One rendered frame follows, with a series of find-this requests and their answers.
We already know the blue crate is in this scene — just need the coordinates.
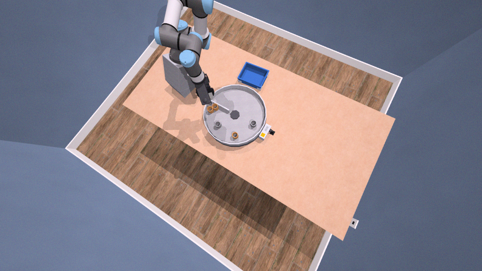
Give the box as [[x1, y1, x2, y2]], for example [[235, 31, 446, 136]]
[[237, 62, 269, 91]]

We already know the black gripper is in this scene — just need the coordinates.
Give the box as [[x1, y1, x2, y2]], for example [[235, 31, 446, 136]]
[[190, 72, 214, 100]]

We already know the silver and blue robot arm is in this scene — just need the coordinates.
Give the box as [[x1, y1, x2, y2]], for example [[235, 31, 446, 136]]
[[154, 0, 214, 105]]

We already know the grey round turntable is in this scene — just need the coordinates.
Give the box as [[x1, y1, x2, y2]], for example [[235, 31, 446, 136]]
[[203, 84, 275, 147]]

